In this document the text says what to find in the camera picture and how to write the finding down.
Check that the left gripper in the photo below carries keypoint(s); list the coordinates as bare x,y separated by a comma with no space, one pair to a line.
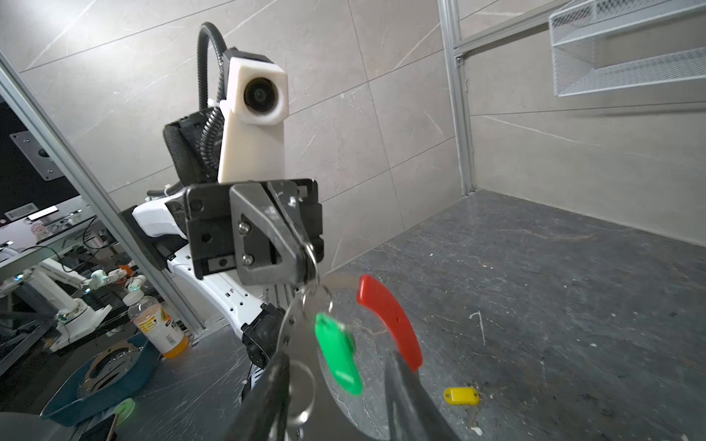
268,232

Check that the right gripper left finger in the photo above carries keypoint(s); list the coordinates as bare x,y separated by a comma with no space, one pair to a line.
263,415

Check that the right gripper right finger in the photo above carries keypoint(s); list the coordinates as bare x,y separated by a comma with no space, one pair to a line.
412,415

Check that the yellow tagged key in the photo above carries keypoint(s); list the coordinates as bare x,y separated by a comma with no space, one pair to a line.
466,397

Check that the metal keyring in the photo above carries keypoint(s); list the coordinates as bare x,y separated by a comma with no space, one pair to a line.
319,409

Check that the green tagged key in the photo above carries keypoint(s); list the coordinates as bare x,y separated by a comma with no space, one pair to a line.
338,348

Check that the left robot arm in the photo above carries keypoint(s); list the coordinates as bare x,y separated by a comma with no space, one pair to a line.
194,143

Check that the plastic juice bottle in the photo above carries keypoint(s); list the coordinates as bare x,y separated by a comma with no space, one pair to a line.
155,323

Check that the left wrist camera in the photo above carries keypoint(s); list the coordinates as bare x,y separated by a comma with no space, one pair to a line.
255,107

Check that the teal tray with ring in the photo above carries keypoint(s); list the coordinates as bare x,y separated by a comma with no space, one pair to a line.
104,381

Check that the white wire mesh basket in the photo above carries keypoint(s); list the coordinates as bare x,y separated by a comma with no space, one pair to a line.
601,46

